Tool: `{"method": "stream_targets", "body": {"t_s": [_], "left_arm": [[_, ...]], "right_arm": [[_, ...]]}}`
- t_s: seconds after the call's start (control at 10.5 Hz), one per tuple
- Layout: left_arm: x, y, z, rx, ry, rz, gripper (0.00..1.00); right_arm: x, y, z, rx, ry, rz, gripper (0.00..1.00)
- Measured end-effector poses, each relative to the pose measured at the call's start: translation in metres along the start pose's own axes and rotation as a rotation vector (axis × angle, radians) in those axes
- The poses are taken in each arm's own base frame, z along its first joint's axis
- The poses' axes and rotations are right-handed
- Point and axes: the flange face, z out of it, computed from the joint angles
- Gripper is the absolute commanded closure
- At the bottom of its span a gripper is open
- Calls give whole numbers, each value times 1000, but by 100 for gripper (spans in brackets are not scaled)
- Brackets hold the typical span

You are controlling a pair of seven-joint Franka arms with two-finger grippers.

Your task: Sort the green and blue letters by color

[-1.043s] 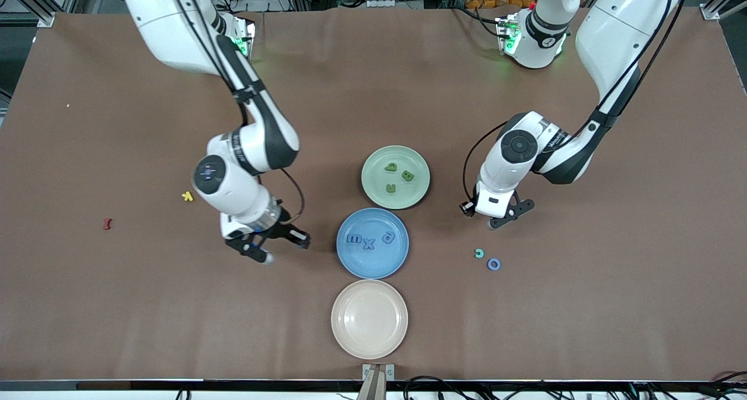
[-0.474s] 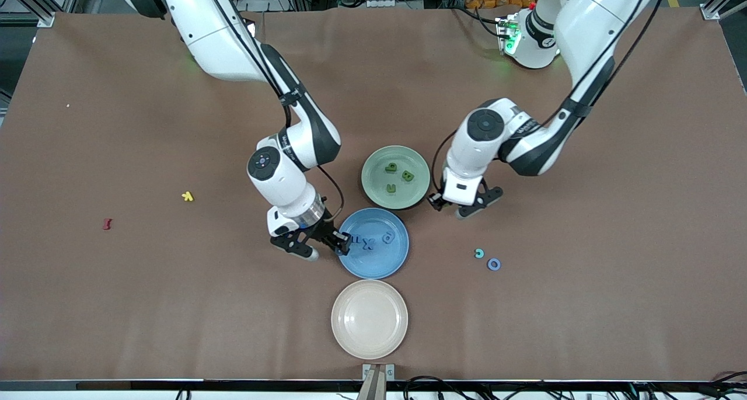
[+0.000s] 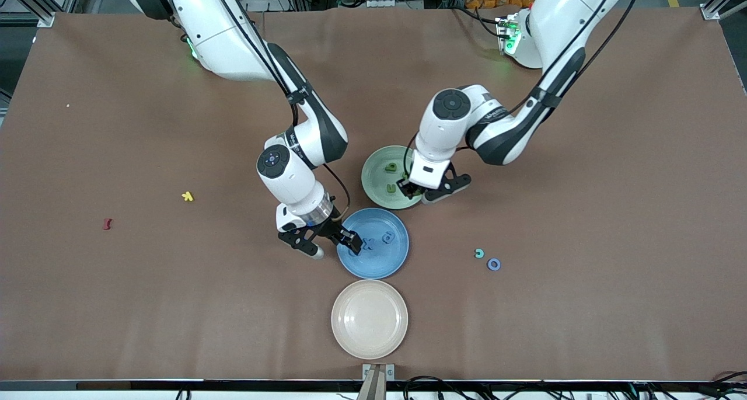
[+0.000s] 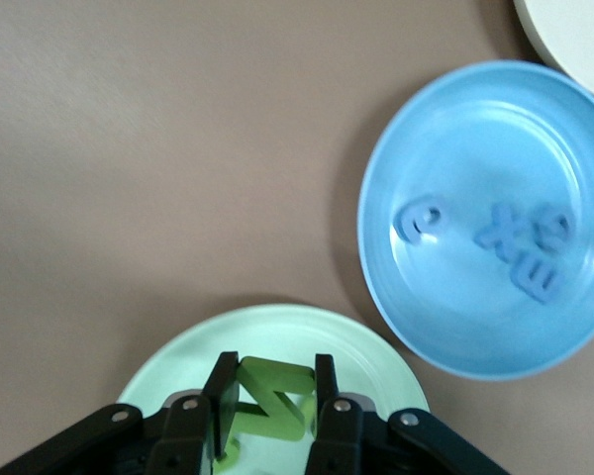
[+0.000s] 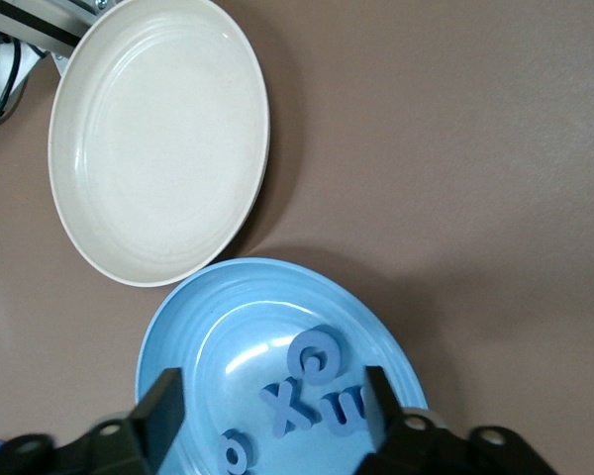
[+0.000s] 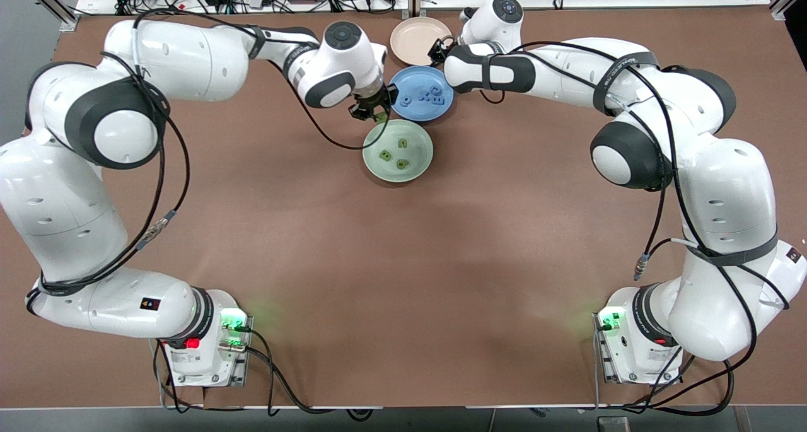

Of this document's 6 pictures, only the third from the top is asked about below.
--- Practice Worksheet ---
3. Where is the pale green plate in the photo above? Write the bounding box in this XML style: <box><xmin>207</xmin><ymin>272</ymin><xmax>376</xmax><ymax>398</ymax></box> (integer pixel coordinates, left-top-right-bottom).
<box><xmin>361</xmin><ymin>145</ymin><xmax>424</xmax><ymax>210</ymax></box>

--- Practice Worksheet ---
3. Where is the blue plate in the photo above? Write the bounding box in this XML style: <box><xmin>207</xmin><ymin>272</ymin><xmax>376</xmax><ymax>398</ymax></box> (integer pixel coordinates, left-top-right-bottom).
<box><xmin>336</xmin><ymin>207</ymin><xmax>410</xmax><ymax>280</ymax></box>

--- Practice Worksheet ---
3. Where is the beige plate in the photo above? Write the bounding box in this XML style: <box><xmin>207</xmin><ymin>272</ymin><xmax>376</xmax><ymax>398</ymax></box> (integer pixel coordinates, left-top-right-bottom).
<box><xmin>330</xmin><ymin>279</ymin><xmax>409</xmax><ymax>360</ymax></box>

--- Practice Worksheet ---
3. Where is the brown table cover sheet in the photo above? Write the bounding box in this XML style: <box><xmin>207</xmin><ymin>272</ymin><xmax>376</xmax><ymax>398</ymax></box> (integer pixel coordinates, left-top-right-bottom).
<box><xmin>0</xmin><ymin>6</ymin><xmax>747</xmax><ymax>383</ymax></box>

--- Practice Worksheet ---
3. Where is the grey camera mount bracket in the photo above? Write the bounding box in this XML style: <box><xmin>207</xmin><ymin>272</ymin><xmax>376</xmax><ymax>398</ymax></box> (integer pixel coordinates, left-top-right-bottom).
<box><xmin>356</xmin><ymin>363</ymin><xmax>396</xmax><ymax>400</ymax></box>

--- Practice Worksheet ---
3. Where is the black floor cable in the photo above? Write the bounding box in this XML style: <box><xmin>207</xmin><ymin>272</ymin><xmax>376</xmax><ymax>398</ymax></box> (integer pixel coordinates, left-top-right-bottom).
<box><xmin>403</xmin><ymin>375</ymin><xmax>467</xmax><ymax>400</ymax></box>

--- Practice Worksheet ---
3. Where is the black table edge rail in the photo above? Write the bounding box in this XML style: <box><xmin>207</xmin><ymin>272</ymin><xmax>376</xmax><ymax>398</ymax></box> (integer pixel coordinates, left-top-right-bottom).
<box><xmin>0</xmin><ymin>379</ymin><xmax>747</xmax><ymax>392</ymax></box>

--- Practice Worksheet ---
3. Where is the aluminium frame profile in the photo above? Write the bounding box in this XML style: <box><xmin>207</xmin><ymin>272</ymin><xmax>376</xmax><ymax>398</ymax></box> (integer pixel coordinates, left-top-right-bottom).
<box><xmin>700</xmin><ymin>0</ymin><xmax>747</xmax><ymax>21</ymax></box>
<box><xmin>0</xmin><ymin>0</ymin><xmax>76</xmax><ymax>28</ymax></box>

